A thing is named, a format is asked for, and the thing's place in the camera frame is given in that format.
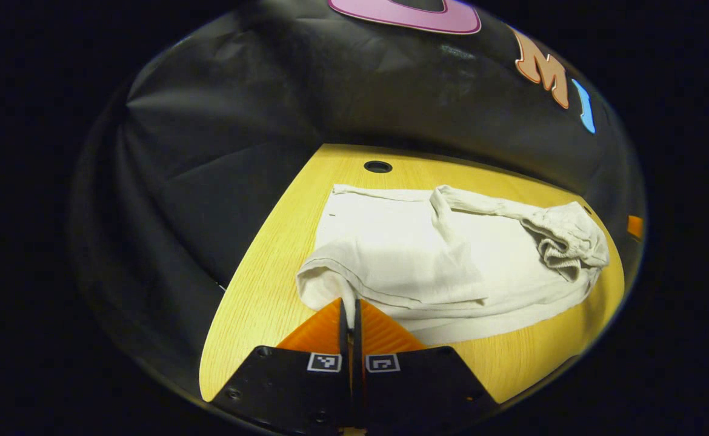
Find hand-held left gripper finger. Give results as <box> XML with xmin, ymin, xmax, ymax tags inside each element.
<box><xmin>353</xmin><ymin>299</ymin><xmax>499</xmax><ymax>432</ymax></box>
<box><xmin>209</xmin><ymin>297</ymin><xmax>353</xmax><ymax>432</ymax></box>

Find black backdrop cloth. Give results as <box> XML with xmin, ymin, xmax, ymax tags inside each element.
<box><xmin>73</xmin><ymin>0</ymin><xmax>646</xmax><ymax>388</ymax></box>

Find white jeans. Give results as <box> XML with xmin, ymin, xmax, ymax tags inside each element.
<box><xmin>296</xmin><ymin>183</ymin><xmax>611</xmax><ymax>347</ymax></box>

